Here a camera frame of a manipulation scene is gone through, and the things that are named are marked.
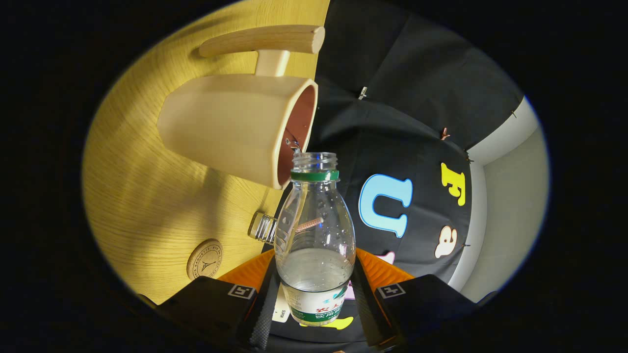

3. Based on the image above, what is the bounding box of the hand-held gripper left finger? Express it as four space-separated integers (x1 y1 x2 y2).
157 249 281 351

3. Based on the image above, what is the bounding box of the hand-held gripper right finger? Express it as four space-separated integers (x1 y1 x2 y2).
351 248 479 350

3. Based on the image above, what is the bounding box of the clear plastic juice bottle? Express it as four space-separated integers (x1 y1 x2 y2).
274 152 356 326

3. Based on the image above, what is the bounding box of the round wooden coaster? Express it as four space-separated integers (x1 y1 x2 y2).
186 239 223 281

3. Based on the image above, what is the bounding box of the beige cup with wooden handle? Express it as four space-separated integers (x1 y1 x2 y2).
157 25 326 190

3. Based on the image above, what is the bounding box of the wooden table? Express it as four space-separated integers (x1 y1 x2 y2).
81 0 332 304

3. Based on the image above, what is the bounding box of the black backdrop cloth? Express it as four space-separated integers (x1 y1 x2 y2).
260 0 525 344

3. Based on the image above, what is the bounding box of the metal wire holder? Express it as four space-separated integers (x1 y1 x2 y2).
248 212 278 245

